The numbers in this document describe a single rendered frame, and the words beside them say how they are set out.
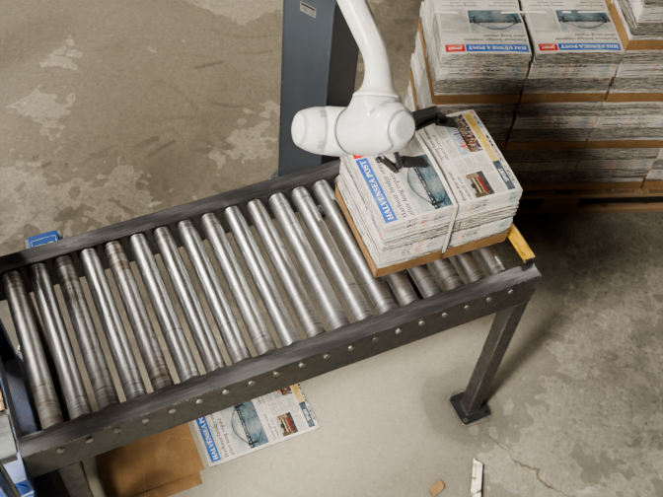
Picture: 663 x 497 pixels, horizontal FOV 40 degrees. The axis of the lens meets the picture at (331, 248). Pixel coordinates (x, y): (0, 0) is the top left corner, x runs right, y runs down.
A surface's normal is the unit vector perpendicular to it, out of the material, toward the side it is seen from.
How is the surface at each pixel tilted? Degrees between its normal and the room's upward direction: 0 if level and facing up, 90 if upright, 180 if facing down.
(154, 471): 0
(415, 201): 1
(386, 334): 90
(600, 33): 0
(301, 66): 90
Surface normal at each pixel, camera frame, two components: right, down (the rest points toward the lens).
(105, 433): 0.39, 0.76
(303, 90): -0.55, 0.66
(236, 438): 0.07, -0.58
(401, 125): 0.61, 0.22
